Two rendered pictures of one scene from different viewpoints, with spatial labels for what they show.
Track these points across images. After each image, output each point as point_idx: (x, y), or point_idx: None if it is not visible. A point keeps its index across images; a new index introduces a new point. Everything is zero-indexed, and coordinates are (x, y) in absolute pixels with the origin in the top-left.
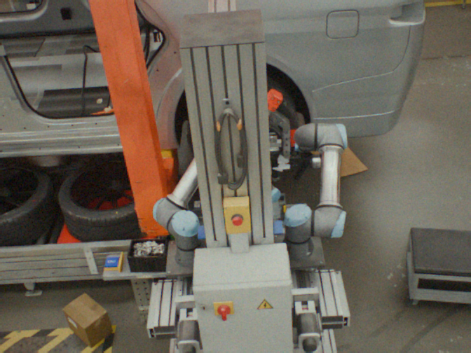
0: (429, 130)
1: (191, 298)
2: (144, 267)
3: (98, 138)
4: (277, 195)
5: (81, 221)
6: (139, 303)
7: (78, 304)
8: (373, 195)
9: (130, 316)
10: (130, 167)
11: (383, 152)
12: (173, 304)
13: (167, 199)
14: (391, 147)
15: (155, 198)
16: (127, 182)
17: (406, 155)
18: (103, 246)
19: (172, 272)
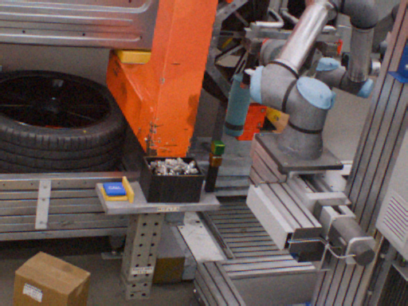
0: (364, 100)
1: (328, 195)
2: (170, 194)
3: (59, 19)
4: (371, 87)
5: (30, 142)
6: (135, 262)
7: (38, 264)
8: (342, 158)
9: (101, 292)
10: (173, 37)
11: (327, 117)
12: (301, 205)
13: (278, 64)
14: (333, 113)
15: (189, 92)
16: (68, 101)
17: (355, 122)
18: (70, 178)
19: (290, 164)
